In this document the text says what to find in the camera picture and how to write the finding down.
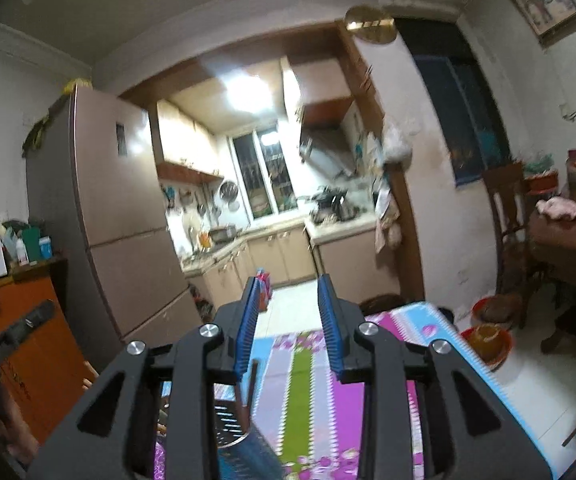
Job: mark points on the dark barred window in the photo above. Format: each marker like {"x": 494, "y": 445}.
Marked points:
{"x": 463, "y": 110}

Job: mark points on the steel kettle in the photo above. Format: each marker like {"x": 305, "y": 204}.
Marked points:
{"x": 344, "y": 206}

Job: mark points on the purple floral striped tablecloth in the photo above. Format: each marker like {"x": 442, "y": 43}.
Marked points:
{"x": 303, "y": 390}

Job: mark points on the orange wooden cabinet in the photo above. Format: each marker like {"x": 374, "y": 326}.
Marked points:
{"x": 23, "y": 340}

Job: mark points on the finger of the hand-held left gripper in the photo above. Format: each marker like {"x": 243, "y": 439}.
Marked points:
{"x": 23, "y": 325}

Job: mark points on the beige kitchen base cabinets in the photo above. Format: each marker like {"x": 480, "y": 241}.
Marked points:
{"x": 288, "y": 260}

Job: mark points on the brown refrigerator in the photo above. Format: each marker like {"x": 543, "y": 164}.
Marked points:
{"x": 118, "y": 220}

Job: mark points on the red plastic basin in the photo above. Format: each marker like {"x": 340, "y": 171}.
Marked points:
{"x": 488, "y": 342}

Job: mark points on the black wok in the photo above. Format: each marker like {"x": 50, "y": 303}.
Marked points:
{"x": 327, "y": 199}

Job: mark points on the dark wooden dining table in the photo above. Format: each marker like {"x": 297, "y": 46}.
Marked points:
{"x": 568, "y": 250}

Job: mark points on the small white bottle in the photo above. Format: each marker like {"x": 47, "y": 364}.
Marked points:
{"x": 22, "y": 254}

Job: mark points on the hanging white plastic bag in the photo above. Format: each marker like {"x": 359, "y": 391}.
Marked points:
{"x": 396, "y": 142}

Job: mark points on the yellow green items on refrigerator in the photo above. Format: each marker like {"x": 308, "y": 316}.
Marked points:
{"x": 50, "y": 120}

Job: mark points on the dark wooden chair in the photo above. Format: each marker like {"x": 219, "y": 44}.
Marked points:
{"x": 510, "y": 240}

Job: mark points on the hanging cloth bags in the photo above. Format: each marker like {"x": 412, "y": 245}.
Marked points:
{"x": 387, "y": 215}

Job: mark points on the steel range hood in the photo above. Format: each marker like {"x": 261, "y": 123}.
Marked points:
{"x": 325, "y": 152}

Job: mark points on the round gold wall clock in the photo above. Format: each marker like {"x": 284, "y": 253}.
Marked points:
{"x": 370, "y": 22}

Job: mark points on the pink cloth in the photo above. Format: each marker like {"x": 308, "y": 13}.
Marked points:
{"x": 560, "y": 208}

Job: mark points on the person's left hand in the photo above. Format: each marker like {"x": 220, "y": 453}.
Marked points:
{"x": 5, "y": 430}

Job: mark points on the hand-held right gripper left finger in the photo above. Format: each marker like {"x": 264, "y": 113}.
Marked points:
{"x": 248, "y": 330}

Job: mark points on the kitchen window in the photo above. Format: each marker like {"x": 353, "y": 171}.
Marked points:
{"x": 263, "y": 175}

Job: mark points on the blue perforated utensil holder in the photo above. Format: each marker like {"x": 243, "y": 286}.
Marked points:
{"x": 253, "y": 460}

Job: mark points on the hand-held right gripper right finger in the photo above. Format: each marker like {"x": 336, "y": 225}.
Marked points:
{"x": 328, "y": 330}

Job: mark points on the green box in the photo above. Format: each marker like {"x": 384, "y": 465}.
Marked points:
{"x": 30, "y": 245}

